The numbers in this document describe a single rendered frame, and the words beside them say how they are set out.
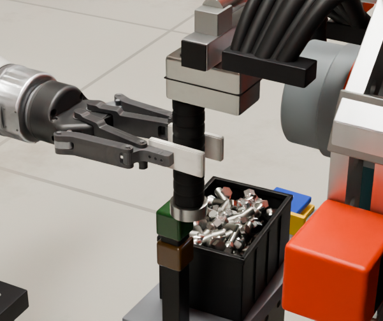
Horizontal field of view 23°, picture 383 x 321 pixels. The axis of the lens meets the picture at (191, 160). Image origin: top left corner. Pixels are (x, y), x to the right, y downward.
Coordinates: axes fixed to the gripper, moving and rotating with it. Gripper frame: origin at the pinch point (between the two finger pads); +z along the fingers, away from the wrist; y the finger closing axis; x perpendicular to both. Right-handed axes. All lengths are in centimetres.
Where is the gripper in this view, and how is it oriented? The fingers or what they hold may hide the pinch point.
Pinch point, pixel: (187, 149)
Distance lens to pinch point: 103.9
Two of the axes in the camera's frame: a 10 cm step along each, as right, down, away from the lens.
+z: 8.6, 2.5, -4.5
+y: -5.1, 4.2, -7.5
